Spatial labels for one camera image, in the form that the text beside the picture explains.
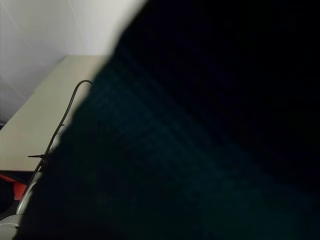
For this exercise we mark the dark blurred object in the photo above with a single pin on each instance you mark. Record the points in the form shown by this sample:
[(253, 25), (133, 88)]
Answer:
[(187, 125)]

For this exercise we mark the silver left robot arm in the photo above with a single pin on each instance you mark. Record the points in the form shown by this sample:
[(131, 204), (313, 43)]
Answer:
[(26, 197)]

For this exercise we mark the black zip tie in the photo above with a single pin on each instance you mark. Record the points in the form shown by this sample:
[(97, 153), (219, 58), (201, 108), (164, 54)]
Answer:
[(37, 156)]

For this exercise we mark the orange cloth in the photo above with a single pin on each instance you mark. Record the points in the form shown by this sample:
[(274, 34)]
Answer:
[(11, 183)]

